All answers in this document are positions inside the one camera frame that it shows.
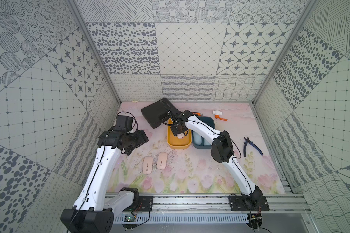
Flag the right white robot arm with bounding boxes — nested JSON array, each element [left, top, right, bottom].
[[170, 114, 263, 207]]

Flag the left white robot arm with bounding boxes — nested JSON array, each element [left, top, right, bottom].
[[60, 130, 149, 233]]

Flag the yellow storage box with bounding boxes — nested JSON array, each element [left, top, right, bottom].
[[167, 126, 192, 149]]

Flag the teal storage box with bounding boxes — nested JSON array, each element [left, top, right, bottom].
[[192, 116, 215, 150]]

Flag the black plastic tool case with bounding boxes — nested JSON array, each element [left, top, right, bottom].
[[141, 98, 180, 129]]

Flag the floral pink table mat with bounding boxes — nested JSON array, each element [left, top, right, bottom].
[[108, 102, 285, 194]]

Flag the white orange pipe valve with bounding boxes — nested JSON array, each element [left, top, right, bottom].
[[213, 110, 228, 121]]

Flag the green circuit board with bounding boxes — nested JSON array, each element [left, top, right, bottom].
[[124, 215, 136, 222]]

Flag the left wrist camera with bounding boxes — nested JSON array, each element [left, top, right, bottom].
[[114, 115, 134, 133]]

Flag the orange handled adjustable wrench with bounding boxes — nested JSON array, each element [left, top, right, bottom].
[[192, 112, 203, 116]]

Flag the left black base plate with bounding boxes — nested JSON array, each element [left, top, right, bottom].
[[123, 196, 154, 213]]

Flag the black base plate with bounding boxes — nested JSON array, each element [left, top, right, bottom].
[[123, 196, 154, 213], [228, 194, 270, 212]]

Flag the blue handled pliers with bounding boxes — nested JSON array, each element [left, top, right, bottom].
[[243, 137, 263, 157]]

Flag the aluminium mounting rail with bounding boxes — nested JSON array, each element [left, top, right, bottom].
[[105, 194, 318, 233]]

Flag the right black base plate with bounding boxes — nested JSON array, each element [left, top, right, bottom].
[[228, 194, 270, 212]]

